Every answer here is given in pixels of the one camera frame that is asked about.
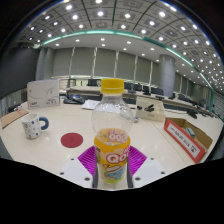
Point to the beige open box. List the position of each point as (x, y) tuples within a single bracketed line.
[(151, 114)]

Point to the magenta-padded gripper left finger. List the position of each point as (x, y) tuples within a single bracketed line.
[(74, 170)]

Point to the flat round red coaster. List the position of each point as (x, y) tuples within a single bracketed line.
[(71, 140)]

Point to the yellow-capped clear drink bottle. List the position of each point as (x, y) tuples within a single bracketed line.
[(112, 156)]

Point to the white paper sheets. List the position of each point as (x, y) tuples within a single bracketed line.
[(90, 104)]

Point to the ceiling lights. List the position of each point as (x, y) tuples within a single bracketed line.
[(100, 13)]

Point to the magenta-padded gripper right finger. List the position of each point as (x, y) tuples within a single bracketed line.
[(150, 170)]

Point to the white printed cardboard box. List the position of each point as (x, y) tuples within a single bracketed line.
[(43, 94)]

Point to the black bag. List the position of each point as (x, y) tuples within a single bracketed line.
[(74, 99)]

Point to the black office chairs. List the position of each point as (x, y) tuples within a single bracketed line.
[(146, 89)]

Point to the red-sided open cardboard box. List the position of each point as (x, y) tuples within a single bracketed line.
[(183, 140)]

